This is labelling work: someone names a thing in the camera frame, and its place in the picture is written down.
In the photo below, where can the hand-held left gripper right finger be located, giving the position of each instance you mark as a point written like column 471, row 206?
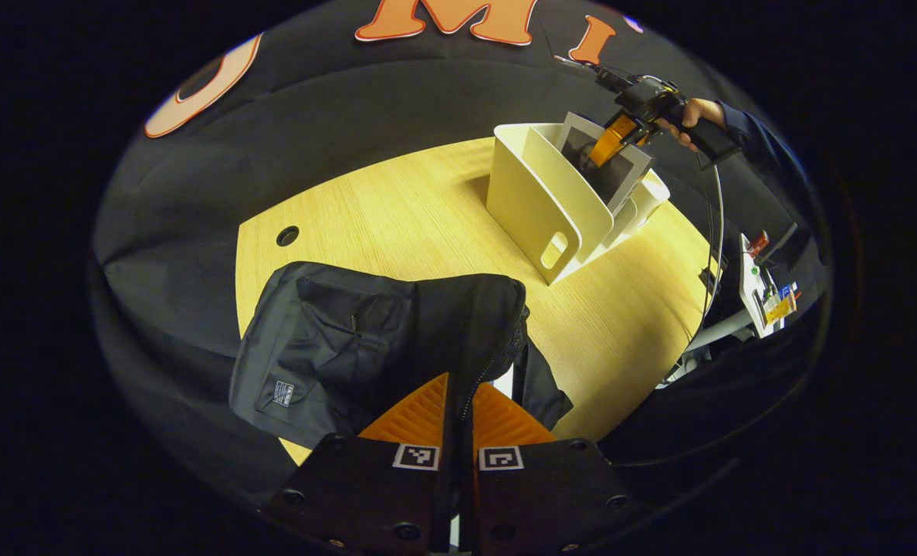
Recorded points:
column 543, row 494

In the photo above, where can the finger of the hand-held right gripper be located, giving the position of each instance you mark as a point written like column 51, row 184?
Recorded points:
column 611, row 140

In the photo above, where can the white side desk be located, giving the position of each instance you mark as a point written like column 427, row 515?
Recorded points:
column 752, row 297

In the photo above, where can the white book with grey photo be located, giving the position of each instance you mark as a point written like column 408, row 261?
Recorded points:
column 617, row 177

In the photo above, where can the small yellow box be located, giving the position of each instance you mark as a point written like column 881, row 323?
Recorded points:
column 779, row 305

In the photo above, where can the black backdrop cloth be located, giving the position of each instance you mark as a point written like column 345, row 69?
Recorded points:
column 219, row 193

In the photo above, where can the small red object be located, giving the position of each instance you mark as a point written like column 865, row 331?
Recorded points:
column 757, row 243

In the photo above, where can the white bookshelf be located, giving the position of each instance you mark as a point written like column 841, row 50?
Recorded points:
column 536, row 208

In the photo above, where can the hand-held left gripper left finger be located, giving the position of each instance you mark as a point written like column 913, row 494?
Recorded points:
column 358, row 494

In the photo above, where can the black schoolbag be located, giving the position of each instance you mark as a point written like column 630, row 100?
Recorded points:
column 327, row 347

